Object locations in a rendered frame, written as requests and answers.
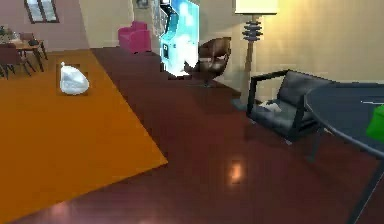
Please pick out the brown swivel chair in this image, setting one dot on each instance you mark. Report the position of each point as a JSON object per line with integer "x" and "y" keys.
{"x": 215, "y": 55}

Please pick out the blue arcade cabinet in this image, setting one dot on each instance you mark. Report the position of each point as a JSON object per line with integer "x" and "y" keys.
{"x": 180, "y": 38}

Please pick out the floor lamp with cream shade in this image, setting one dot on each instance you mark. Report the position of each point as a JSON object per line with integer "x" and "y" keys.
{"x": 252, "y": 40}

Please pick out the pink armchair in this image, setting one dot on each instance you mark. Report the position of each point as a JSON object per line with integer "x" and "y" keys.
{"x": 135, "y": 37}

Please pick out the black framed grey armchair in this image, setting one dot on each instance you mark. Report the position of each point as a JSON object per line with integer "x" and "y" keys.
{"x": 288, "y": 106}

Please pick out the white tied rubbish bag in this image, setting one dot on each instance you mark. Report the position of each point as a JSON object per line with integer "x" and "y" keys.
{"x": 73, "y": 81}

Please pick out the dark round table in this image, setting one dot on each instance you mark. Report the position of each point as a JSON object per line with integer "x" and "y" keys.
{"x": 346, "y": 110}

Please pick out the dark bowl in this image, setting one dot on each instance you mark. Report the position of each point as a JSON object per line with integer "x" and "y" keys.
{"x": 33, "y": 42}

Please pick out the brown wooden dining table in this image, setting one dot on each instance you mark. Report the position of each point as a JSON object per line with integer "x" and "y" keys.
{"x": 26, "y": 46}

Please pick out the dark brown dining chair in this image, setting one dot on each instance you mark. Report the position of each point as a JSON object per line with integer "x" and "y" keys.
{"x": 11, "y": 58}
{"x": 27, "y": 36}

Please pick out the dark framed window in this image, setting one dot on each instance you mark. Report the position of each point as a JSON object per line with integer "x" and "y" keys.
{"x": 41, "y": 10}

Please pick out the green box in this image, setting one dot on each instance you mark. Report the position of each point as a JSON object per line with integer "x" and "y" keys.
{"x": 378, "y": 125}

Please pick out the green house plant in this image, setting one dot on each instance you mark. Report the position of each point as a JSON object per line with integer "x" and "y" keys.
{"x": 6, "y": 34}

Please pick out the framed wall picture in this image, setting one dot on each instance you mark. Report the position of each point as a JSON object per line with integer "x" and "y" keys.
{"x": 143, "y": 3}

